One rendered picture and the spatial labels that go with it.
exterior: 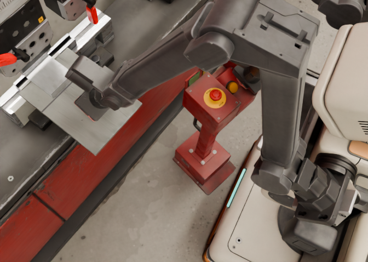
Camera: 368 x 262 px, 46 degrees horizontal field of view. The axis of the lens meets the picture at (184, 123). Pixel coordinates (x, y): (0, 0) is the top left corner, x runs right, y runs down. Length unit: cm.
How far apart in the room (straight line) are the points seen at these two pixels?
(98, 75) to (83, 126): 25
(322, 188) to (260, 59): 41
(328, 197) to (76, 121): 63
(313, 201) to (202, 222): 123
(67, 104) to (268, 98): 65
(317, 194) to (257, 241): 95
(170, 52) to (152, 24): 78
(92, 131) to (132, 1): 52
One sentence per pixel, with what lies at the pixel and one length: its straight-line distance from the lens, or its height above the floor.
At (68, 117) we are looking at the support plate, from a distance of 114.
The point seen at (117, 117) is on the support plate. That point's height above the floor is 100.
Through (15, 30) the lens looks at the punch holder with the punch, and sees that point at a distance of 100.
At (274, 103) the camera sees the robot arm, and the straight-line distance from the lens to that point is 63.
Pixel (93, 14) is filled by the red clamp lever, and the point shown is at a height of 114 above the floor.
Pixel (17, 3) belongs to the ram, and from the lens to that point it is 96.
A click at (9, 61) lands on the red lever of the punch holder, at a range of 97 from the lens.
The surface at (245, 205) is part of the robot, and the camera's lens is 182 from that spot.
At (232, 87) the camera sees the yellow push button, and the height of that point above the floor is 73.
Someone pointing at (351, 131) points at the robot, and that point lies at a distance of 89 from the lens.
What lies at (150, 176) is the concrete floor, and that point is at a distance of 210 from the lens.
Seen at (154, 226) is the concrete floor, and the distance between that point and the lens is 205.
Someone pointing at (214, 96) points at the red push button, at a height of 81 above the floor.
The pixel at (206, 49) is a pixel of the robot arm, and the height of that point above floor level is 159.
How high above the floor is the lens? 203
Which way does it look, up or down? 68 degrees down
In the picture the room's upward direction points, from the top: 9 degrees clockwise
